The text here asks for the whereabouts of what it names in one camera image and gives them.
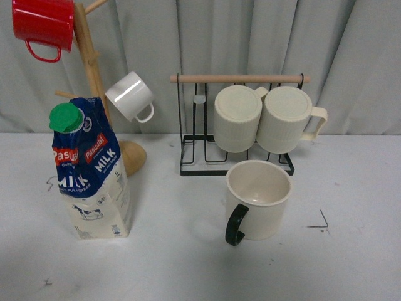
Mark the blue white milk carton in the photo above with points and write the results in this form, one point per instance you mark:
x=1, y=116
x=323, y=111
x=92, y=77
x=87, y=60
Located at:
x=90, y=171

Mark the cream ribbed mug left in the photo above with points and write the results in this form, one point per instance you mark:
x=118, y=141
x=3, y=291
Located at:
x=237, y=111

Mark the cream ribbed mug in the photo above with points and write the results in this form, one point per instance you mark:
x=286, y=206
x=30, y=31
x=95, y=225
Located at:
x=237, y=111
x=287, y=117

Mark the wooden mug tree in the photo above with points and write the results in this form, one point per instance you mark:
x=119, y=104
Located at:
x=134, y=156

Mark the white enamel mug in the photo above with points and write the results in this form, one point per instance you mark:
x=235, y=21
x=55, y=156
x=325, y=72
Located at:
x=132, y=98

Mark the cream ribbed mug right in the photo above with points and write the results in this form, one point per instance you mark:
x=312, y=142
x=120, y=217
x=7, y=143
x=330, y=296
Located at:
x=287, y=117

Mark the grey curtain backdrop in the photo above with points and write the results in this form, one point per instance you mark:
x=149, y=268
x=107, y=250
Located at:
x=350, y=49

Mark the red enamel mug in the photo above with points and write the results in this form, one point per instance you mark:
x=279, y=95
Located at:
x=48, y=23

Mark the black wire cup rack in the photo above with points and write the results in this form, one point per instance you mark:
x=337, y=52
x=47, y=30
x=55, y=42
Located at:
x=199, y=153

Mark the cream cup with black handle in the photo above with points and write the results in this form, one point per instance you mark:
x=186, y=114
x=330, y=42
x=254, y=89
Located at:
x=256, y=196

